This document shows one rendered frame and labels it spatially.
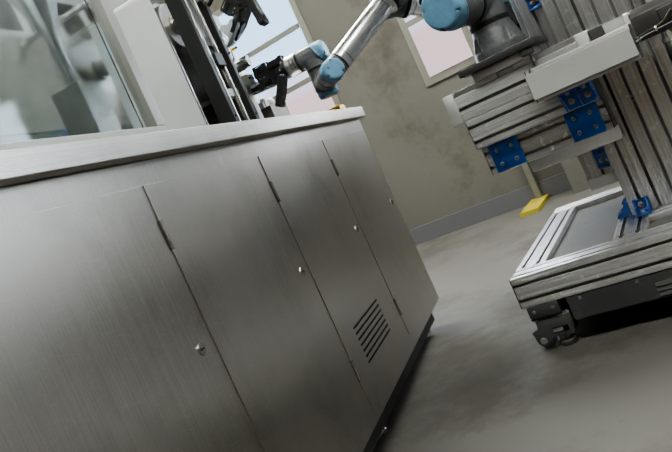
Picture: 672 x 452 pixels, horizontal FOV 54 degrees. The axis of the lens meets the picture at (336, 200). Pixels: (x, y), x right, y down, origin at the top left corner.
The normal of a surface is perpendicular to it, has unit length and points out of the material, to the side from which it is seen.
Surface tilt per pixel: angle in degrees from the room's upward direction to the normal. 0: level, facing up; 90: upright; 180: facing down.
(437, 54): 90
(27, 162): 90
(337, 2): 90
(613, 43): 90
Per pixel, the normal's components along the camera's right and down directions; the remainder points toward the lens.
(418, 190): -0.44, 0.23
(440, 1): -0.58, 0.42
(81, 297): 0.86, -0.38
